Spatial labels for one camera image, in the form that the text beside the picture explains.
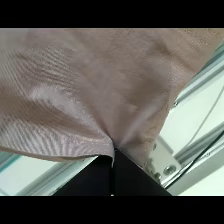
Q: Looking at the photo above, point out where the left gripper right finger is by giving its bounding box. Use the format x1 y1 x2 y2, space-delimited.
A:
113 147 173 197

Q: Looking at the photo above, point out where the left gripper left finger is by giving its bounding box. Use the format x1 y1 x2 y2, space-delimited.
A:
54 152 115 197

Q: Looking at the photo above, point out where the pink garment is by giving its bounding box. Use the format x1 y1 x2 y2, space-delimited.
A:
0 28 224 168

